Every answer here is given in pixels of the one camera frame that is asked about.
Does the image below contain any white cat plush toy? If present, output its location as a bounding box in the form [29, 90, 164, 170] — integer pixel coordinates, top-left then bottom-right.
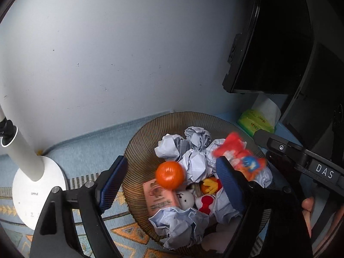
[176, 177, 223, 215]

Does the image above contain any grey paper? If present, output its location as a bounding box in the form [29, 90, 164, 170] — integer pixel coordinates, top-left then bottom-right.
[179, 149, 217, 183]

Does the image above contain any brown ribbed glass bowl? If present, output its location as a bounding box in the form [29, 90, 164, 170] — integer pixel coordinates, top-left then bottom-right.
[122, 111, 275, 256]

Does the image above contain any patterned woven table mat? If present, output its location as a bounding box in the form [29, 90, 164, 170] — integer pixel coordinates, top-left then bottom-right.
[0, 173, 172, 258]

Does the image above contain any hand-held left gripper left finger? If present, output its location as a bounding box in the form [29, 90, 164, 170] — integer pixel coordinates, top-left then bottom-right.
[29, 155, 129, 258]

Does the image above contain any pink card packet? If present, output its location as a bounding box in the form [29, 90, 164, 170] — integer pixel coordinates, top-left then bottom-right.
[142, 179, 179, 218]

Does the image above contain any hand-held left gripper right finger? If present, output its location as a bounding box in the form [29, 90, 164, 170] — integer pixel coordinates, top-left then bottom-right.
[215, 156, 313, 258]

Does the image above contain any black monitor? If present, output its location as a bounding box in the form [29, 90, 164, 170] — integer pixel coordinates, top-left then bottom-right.
[223, 0, 315, 95]

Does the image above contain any checked paper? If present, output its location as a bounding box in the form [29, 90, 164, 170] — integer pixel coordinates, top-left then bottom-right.
[206, 138, 226, 159]

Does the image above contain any orange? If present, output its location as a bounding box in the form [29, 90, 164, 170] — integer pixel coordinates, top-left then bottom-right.
[155, 161, 185, 190]

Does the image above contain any green tissue pack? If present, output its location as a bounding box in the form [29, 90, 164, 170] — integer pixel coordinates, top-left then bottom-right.
[237, 95, 282, 134]

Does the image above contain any paper with handwriting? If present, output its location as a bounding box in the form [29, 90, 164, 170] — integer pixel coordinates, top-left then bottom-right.
[149, 207, 210, 250]

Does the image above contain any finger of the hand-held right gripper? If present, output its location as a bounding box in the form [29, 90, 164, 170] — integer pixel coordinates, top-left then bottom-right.
[266, 150, 301, 172]
[254, 128, 307, 159]

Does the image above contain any person's right hand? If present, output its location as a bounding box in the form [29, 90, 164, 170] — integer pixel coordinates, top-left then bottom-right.
[301, 197, 315, 238]

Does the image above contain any white desk lamp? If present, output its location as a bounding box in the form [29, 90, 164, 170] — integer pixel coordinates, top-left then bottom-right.
[0, 103, 68, 230]

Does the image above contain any white paper ball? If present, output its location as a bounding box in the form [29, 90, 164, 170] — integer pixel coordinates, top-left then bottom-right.
[154, 134, 189, 162]
[184, 126, 213, 151]

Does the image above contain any white paper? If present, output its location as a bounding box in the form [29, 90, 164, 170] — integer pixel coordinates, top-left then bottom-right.
[210, 188, 242, 223]
[253, 167, 275, 189]

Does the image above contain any orange snack packet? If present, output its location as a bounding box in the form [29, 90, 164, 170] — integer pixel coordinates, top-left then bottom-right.
[212, 132, 266, 182]

